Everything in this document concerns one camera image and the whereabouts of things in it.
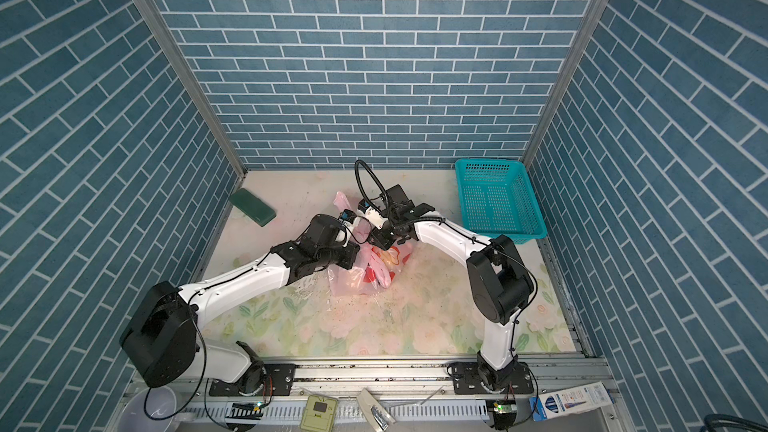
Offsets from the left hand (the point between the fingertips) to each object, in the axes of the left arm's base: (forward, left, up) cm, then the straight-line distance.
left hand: (361, 248), depth 85 cm
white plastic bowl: (-36, +49, -13) cm, 62 cm away
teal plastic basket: (+27, -49, -10) cm, 57 cm away
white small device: (-39, -5, -10) cm, 40 cm away
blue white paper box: (-36, -54, -9) cm, 66 cm away
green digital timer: (-38, +8, -10) cm, 40 cm away
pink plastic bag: (-5, -5, -3) cm, 7 cm away
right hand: (+6, -3, -1) cm, 7 cm away
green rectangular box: (+25, +43, -12) cm, 51 cm away
